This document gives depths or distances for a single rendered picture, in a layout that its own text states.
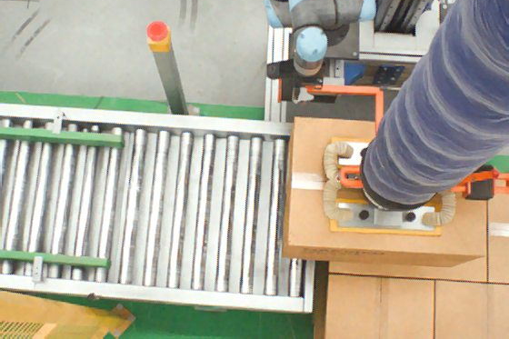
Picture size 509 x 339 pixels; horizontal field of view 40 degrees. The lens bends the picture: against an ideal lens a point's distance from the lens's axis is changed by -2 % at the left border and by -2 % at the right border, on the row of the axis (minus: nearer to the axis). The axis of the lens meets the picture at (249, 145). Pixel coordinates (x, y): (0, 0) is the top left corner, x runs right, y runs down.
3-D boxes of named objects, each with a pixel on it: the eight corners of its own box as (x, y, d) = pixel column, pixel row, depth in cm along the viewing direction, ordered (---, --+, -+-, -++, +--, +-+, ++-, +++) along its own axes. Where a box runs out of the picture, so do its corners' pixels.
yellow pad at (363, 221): (328, 232, 214) (330, 229, 209) (329, 199, 217) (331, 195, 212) (440, 236, 214) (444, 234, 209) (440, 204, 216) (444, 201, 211)
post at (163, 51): (174, 128, 333) (146, 43, 237) (175, 114, 335) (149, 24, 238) (189, 129, 333) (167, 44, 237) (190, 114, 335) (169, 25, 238)
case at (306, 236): (282, 257, 252) (287, 244, 213) (287, 147, 262) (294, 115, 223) (450, 267, 251) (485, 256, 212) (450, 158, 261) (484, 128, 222)
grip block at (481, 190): (462, 200, 206) (467, 196, 201) (461, 167, 209) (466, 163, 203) (490, 201, 206) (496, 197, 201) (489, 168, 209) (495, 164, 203)
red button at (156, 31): (146, 44, 237) (144, 38, 233) (149, 24, 238) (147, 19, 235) (167, 44, 237) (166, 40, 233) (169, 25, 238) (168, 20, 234)
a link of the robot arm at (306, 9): (327, -3, 191) (334, 35, 188) (285, 3, 191) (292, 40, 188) (330, -16, 183) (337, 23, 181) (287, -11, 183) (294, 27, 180)
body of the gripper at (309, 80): (321, 92, 203) (325, 76, 191) (290, 90, 203) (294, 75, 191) (321, 66, 205) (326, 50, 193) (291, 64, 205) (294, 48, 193)
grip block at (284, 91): (277, 103, 213) (277, 97, 208) (278, 75, 215) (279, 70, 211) (305, 104, 213) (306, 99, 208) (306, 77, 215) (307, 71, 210)
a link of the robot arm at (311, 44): (325, 21, 179) (331, 53, 177) (320, 38, 189) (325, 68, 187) (294, 24, 178) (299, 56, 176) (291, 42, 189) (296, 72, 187)
